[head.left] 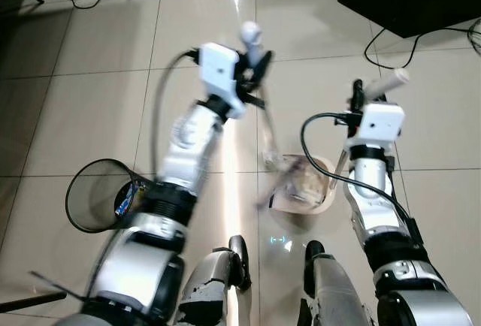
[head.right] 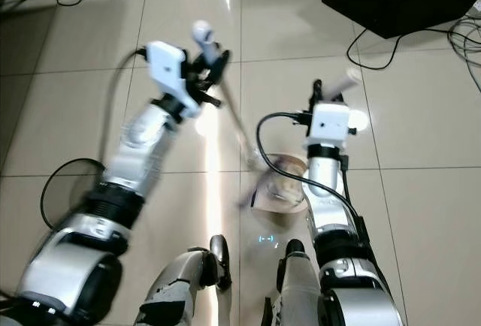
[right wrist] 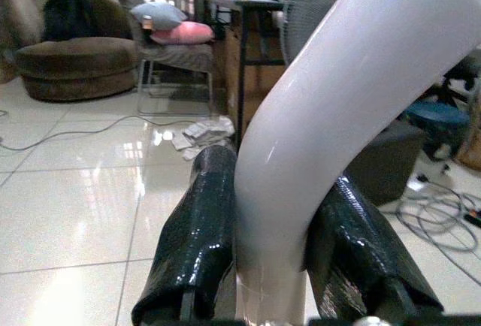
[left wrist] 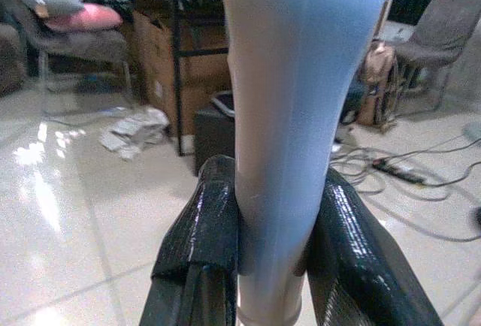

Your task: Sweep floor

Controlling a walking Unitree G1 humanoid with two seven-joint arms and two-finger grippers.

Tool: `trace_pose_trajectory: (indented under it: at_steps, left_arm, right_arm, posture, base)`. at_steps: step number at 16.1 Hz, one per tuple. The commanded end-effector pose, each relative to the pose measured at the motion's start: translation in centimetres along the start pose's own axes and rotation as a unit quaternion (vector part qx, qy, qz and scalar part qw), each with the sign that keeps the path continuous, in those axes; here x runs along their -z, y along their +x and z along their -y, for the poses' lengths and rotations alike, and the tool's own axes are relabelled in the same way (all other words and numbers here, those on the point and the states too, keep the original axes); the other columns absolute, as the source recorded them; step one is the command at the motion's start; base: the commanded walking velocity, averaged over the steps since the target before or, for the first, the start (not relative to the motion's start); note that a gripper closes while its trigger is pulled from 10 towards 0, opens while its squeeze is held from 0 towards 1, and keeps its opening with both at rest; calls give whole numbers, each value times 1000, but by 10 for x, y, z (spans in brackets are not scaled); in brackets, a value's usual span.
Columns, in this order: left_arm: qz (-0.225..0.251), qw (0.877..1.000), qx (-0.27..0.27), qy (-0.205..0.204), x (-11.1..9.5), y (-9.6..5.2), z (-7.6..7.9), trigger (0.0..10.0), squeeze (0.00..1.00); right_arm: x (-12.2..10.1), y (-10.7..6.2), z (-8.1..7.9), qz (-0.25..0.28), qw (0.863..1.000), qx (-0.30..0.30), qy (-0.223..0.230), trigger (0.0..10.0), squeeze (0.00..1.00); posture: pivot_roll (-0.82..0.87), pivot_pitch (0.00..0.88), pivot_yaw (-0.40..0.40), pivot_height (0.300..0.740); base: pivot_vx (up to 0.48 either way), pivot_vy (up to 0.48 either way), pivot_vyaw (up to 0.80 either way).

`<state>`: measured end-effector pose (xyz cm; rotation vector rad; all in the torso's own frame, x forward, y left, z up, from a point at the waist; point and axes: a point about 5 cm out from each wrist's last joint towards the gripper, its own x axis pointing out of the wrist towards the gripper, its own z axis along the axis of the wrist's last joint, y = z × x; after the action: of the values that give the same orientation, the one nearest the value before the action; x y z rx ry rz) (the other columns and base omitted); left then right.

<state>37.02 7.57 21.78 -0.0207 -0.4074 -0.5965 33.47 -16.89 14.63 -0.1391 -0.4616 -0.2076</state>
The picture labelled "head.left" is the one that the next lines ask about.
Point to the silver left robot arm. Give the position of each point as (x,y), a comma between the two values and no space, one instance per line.
(188,138)

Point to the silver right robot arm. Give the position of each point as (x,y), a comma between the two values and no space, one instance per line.
(370,183)

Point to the robot right leg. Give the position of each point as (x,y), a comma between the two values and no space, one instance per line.
(331,288)

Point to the robot leg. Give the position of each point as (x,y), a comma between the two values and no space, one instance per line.
(210,281)
(331,288)

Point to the robot left leg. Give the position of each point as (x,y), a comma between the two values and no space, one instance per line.
(210,281)

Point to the black rod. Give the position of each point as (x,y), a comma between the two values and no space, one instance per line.
(30,301)

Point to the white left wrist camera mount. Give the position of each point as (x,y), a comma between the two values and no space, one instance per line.
(219,74)

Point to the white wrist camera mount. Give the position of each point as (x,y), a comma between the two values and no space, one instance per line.
(381,125)
(219,74)

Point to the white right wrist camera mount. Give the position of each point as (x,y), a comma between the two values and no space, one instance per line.
(381,125)

